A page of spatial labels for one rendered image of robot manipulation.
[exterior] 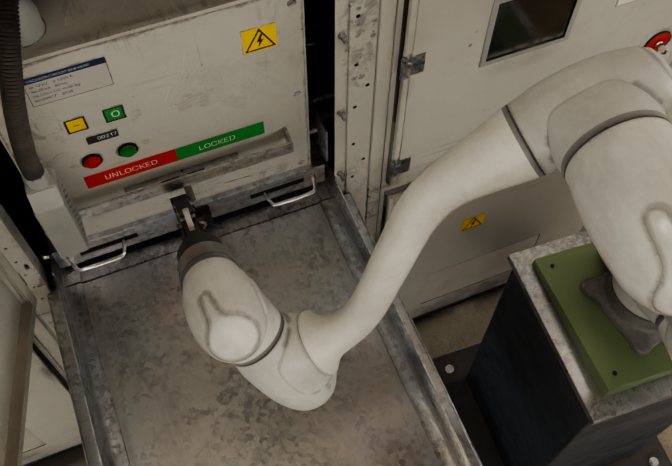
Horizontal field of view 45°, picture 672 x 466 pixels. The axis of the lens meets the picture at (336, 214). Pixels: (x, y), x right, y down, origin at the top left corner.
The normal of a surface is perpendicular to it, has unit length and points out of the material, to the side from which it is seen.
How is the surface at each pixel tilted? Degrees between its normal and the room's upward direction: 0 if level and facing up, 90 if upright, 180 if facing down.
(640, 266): 69
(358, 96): 90
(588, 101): 33
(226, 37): 90
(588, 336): 5
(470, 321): 0
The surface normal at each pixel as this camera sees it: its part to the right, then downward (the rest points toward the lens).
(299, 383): 0.22, 0.56
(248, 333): 0.48, 0.24
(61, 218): 0.37, 0.80
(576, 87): -0.46, -0.35
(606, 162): -0.69, -0.24
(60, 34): 0.00, -0.51
